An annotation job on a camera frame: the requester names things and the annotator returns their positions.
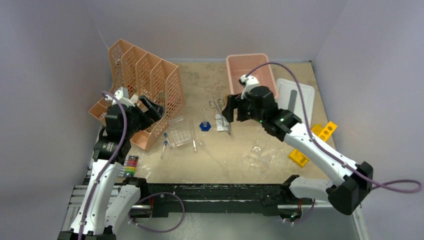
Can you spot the clay triangle in bag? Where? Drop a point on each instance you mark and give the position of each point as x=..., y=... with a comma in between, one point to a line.
x=222, y=124

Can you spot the colored marker pack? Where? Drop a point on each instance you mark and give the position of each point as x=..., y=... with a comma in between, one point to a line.
x=129, y=166

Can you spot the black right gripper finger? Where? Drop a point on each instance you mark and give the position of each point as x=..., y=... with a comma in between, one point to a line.
x=242, y=109
x=231, y=105

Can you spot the glass stirring rod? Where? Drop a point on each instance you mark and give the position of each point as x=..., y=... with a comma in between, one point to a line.
x=205, y=148

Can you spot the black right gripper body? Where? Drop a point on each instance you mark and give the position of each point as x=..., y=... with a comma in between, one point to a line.
x=257, y=116

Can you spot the orange perforated file organizer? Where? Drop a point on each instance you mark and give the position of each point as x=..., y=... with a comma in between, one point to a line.
x=144, y=73

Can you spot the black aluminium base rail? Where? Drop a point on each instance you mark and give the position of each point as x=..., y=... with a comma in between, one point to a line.
x=244, y=198

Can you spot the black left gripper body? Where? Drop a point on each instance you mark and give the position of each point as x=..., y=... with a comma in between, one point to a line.
x=138, y=119

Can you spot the pink plastic bin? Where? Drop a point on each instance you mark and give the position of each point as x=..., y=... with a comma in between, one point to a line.
x=241, y=64

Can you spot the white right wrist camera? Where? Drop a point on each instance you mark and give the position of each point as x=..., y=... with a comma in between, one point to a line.
x=248, y=82

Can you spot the blue capped tube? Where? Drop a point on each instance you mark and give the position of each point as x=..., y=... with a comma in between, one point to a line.
x=164, y=148
x=168, y=140

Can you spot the white plastic bin lid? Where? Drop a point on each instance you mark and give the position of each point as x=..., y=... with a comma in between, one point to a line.
x=289, y=98

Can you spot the clear plastic well plate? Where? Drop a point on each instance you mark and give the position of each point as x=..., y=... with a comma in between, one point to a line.
x=180, y=131

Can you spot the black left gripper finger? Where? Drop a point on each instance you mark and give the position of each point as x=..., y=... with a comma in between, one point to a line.
x=154, y=113
x=149, y=104

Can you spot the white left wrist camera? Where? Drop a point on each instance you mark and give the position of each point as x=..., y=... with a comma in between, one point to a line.
x=123, y=97

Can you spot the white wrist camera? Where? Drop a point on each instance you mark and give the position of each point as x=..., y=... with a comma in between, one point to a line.
x=123, y=97
x=248, y=82

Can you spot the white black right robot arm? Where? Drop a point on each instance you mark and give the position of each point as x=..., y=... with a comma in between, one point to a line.
x=318, y=155

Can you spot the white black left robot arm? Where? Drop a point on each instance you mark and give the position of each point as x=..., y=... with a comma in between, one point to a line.
x=97, y=219

